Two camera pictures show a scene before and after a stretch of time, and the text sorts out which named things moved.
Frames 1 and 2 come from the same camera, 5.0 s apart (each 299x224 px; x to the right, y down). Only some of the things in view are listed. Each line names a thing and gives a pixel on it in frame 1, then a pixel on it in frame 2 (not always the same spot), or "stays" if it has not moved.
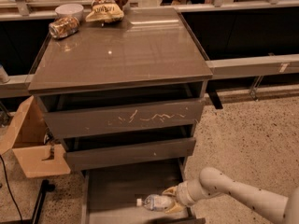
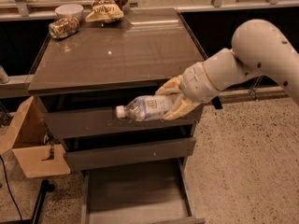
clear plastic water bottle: [157, 203] to [145, 108]
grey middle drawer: [91, 152] stays
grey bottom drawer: [109, 195] stays
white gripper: [182, 195] to [195, 82]
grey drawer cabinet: [125, 97] stays
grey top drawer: [81, 114] stays
